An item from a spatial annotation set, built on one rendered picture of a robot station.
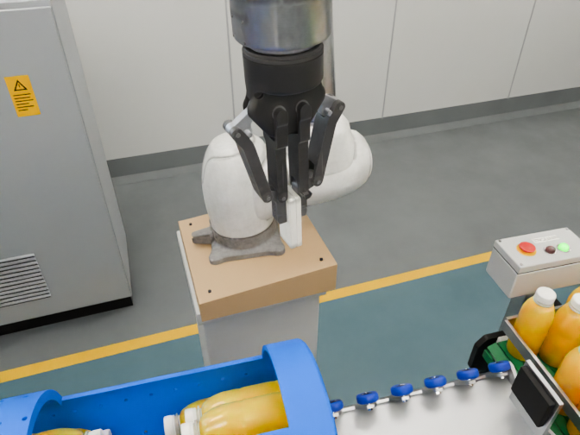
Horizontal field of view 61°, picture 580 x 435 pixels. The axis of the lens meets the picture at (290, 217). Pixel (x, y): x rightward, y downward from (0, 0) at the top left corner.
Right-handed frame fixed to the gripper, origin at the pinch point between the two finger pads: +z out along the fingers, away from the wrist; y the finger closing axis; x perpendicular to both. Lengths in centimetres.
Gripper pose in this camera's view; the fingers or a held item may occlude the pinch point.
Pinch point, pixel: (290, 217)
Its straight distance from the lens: 57.6
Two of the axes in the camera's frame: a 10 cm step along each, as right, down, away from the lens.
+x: 4.6, 5.3, -7.1
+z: 0.3, 7.9, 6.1
